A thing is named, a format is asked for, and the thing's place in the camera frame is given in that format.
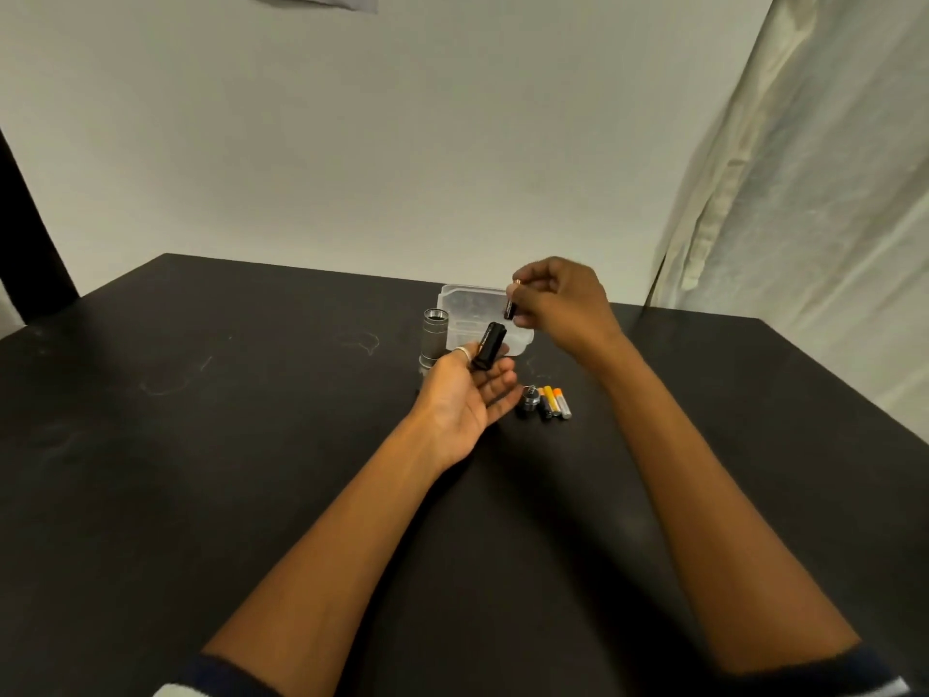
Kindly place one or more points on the person's right hand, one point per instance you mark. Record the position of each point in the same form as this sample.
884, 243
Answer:
570, 312

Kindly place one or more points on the person's left hand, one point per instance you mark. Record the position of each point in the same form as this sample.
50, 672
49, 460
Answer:
457, 406

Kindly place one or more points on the orange black battery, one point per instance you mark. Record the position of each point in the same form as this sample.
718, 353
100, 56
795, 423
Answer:
511, 304

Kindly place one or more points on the black battery holder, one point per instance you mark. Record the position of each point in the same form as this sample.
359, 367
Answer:
490, 346

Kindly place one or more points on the black flashlight tail cap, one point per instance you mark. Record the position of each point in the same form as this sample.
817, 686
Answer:
528, 402

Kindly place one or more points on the grey metal flashlight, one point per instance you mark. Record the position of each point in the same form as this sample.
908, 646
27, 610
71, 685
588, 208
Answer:
434, 337

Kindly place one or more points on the black gold battery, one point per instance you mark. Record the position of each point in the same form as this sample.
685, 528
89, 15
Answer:
544, 406

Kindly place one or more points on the yellow battery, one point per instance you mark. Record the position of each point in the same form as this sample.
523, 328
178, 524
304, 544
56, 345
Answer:
552, 401

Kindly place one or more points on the silver orange battery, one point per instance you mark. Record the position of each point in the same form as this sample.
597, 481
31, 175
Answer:
562, 405

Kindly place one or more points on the clear plastic container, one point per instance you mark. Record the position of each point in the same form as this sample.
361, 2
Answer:
472, 308

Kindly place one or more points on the person's right forearm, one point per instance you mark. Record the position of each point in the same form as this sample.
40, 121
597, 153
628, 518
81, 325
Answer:
726, 522

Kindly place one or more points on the person's left forearm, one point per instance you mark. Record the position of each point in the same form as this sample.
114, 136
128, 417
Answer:
326, 566

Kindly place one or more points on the white curtain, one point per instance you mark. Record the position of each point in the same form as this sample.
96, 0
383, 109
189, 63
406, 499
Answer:
820, 188

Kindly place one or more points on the navy striped sweater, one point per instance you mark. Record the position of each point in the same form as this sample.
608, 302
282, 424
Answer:
210, 678

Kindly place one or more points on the black door frame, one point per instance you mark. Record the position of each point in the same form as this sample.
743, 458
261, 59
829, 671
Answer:
29, 254

